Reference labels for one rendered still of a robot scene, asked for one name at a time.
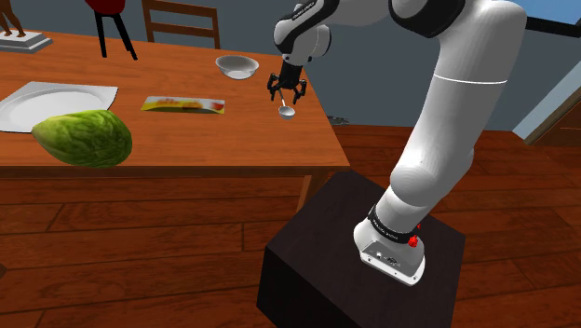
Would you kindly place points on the red stool with black legs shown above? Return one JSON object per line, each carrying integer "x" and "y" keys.
{"x": 105, "y": 9}

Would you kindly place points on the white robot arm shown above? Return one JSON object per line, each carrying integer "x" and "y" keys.
{"x": 458, "y": 113}

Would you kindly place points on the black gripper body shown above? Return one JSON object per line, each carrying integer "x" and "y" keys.
{"x": 289, "y": 75}

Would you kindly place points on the dark robot stand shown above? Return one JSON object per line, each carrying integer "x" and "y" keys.
{"x": 317, "y": 272}

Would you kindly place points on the yellow flat food packet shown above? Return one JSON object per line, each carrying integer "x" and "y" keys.
{"x": 181, "y": 105}

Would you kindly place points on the white square plate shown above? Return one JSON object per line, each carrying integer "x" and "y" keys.
{"x": 50, "y": 102}

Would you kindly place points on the brown wooden chair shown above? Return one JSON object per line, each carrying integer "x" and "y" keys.
{"x": 181, "y": 28}

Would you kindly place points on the silver ladle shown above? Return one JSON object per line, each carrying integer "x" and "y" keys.
{"x": 286, "y": 111}

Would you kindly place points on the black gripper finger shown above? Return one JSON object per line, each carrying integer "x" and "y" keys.
{"x": 300, "y": 91}
{"x": 272, "y": 86}

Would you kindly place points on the brown figure on grey base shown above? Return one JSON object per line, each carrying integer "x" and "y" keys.
{"x": 22, "y": 42}

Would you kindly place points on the brown wooden table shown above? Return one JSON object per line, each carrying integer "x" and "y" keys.
{"x": 218, "y": 141}

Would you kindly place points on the green lettuce head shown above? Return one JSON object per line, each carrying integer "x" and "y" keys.
{"x": 84, "y": 138}

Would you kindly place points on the white bowl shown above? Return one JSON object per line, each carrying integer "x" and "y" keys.
{"x": 237, "y": 66}

